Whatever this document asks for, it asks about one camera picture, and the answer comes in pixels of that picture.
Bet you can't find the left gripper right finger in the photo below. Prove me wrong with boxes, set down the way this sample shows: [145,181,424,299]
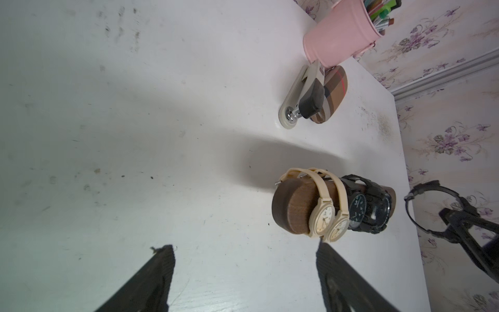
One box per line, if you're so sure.
[316,243,397,312]

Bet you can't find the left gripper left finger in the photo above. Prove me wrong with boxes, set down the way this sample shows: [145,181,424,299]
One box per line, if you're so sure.
[97,245,175,312]

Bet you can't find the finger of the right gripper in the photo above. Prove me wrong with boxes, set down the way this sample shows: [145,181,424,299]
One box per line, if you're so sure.
[439,207,498,283]

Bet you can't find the beige watch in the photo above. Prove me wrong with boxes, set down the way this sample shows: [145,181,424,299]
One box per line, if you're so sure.
[272,168,336,237]
[309,168,350,243]

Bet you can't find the black sport watch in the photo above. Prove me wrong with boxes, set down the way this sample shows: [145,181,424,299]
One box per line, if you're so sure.
[404,180,480,244]
[340,174,393,234]

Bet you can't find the black analog watch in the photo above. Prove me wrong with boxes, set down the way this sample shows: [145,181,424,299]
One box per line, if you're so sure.
[342,179,367,230]

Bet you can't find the wooden watch stand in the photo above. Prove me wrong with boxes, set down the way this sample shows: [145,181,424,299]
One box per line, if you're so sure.
[272,174,396,234]

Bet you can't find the black and beige stapler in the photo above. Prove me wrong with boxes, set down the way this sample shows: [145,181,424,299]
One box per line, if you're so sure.
[278,60,325,129]

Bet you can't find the pink pen bucket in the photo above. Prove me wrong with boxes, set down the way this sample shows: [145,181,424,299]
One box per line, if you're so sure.
[303,0,382,68]

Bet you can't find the pens in bucket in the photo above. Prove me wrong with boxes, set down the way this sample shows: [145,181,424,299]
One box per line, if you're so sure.
[364,0,402,32]

